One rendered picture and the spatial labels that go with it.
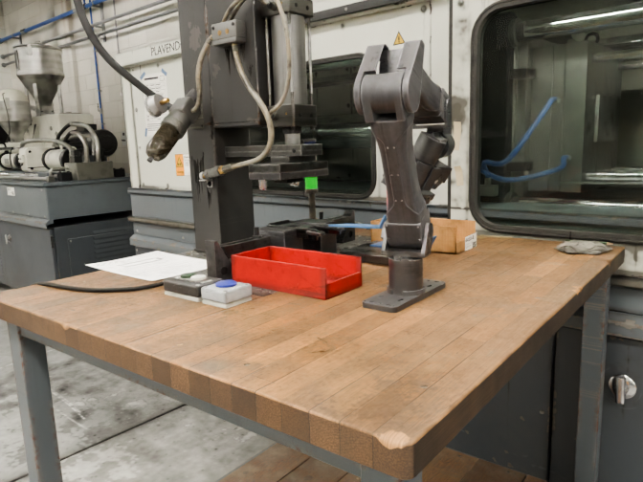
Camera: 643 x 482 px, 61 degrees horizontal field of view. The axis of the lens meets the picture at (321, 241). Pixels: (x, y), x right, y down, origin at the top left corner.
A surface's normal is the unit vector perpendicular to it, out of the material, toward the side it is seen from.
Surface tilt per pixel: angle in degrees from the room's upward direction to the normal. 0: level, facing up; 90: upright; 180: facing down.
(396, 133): 115
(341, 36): 90
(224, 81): 90
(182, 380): 90
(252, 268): 90
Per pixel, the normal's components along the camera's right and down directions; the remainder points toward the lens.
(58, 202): 0.75, 0.09
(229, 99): -0.62, 0.16
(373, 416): -0.04, -0.98
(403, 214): -0.39, 0.57
